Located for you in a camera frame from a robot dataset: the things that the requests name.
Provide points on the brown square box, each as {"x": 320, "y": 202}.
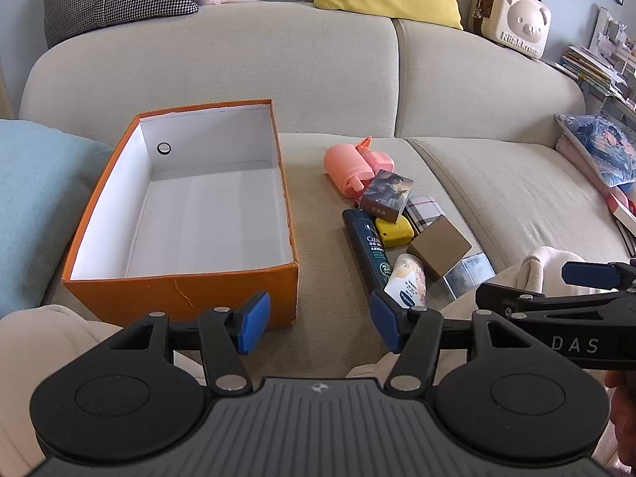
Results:
{"x": 439, "y": 248}

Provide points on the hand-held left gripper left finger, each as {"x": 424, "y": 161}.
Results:
{"x": 254, "y": 322}

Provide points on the orange cardboard box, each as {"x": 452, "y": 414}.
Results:
{"x": 198, "y": 218}

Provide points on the pink plastic bottle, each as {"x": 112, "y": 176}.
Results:
{"x": 345, "y": 166}

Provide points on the stack of books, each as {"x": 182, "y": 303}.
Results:
{"x": 591, "y": 72}

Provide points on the pink flat box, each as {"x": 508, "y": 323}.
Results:
{"x": 621, "y": 206}

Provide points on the white cream tube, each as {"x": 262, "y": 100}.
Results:
{"x": 408, "y": 280}

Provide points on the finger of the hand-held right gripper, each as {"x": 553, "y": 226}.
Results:
{"x": 502, "y": 295}
{"x": 579, "y": 274}

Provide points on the blue printed pillow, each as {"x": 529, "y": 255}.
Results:
{"x": 601, "y": 146}

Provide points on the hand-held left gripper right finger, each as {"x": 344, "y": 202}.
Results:
{"x": 386, "y": 322}

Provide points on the cream bear suitcase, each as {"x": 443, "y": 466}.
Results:
{"x": 512, "y": 17}

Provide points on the yellow case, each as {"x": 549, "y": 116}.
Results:
{"x": 395, "y": 232}

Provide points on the person's left leg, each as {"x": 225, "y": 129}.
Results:
{"x": 30, "y": 357}

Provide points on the light blue pillow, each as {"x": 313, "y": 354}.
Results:
{"x": 39, "y": 198}

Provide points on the clear plastic box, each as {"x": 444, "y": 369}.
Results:
{"x": 469, "y": 273}

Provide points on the plaid case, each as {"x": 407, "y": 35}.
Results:
{"x": 422, "y": 211}

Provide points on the person's right hand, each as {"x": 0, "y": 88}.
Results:
{"x": 622, "y": 412}

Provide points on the dark printed card box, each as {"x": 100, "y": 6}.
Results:
{"x": 387, "y": 194}

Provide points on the pink plastic container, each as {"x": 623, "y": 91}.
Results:
{"x": 380, "y": 161}

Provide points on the dark shampoo bottle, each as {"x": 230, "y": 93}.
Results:
{"x": 367, "y": 248}

